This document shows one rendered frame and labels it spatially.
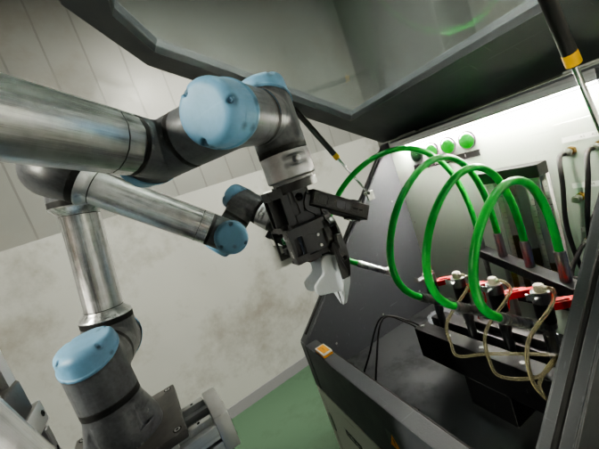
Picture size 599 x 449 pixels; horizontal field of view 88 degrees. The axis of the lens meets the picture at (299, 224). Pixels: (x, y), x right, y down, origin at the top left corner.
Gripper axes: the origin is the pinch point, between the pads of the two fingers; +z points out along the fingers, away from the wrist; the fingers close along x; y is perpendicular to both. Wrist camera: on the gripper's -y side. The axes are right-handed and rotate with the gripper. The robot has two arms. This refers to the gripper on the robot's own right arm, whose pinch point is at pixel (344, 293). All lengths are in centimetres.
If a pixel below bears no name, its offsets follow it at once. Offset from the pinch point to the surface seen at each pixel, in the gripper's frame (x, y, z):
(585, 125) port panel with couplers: 11, -57, -11
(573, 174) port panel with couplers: 7, -57, -2
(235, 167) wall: -187, -42, -45
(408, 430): 0.2, -3.0, 28.5
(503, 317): 12.6, -17.9, 10.1
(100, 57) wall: -182, 16, -132
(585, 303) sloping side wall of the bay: 20.7, -23.5, 8.5
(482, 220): 12.4, -19.4, -5.2
